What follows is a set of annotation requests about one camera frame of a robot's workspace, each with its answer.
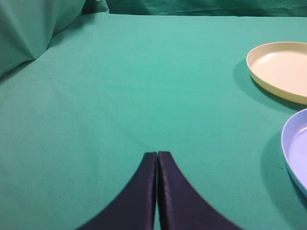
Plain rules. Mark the yellow plate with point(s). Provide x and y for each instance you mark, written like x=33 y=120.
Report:
x=281 y=69

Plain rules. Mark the green backdrop cloth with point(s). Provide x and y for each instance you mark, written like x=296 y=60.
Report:
x=27 y=26

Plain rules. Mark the blue plate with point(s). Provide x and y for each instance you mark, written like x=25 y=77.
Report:
x=294 y=147

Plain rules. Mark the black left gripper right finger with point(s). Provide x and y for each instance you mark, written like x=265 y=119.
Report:
x=180 y=206

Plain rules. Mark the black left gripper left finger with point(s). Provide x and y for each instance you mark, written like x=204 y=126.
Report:
x=134 y=207

